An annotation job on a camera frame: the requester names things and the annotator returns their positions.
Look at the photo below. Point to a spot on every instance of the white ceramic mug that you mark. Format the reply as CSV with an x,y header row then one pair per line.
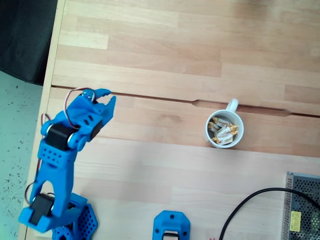
x,y
210,142

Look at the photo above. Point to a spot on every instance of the wrapped white orange sweet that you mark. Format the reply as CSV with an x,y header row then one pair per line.
x,y
225,139
226,130
220,123

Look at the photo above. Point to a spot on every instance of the raised wooden board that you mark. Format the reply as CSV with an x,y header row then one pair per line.
x,y
150,175

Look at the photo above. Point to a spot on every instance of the black fabric sofa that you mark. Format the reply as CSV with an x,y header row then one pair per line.
x,y
22,37

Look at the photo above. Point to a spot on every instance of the perforated metal power supply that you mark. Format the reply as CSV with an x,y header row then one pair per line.
x,y
303,212

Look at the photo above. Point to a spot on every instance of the blue printed pole mount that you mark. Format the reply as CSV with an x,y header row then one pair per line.
x,y
172,221

